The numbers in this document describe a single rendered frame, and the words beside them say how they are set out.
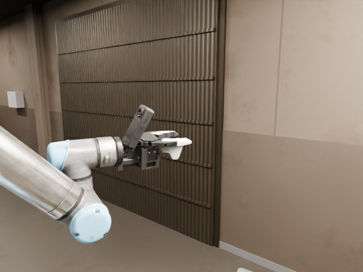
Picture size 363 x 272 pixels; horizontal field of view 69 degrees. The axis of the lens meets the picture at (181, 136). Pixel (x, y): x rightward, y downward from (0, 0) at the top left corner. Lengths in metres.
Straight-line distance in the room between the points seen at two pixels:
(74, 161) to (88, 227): 0.17
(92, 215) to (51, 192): 0.08
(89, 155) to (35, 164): 0.16
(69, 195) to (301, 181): 2.16
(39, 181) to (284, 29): 2.24
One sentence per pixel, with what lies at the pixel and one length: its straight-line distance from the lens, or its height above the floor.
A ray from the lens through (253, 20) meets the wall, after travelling 2.60.
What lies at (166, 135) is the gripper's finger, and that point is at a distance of 0.78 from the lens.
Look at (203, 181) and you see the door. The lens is 2.89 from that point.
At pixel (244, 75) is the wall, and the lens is 2.57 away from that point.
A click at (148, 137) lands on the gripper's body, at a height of 1.59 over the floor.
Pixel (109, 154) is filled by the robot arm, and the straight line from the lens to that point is 0.66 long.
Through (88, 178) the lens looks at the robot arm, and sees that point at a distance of 0.68.
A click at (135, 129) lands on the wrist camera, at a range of 0.68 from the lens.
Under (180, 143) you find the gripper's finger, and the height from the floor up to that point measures 1.57.
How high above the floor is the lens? 1.72
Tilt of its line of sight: 10 degrees down
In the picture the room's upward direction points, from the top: straight up
